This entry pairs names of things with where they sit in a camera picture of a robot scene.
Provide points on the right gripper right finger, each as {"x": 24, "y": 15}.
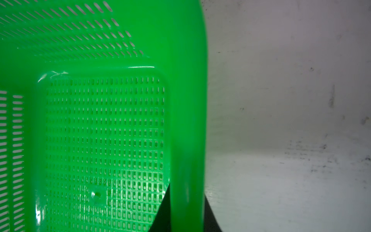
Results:
{"x": 210, "y": 222}

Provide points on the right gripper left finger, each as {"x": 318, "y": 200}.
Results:
{"x": 162, "y": 221}

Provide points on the green plastic basket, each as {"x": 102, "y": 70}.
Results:
{"x": 103, "y": 106}

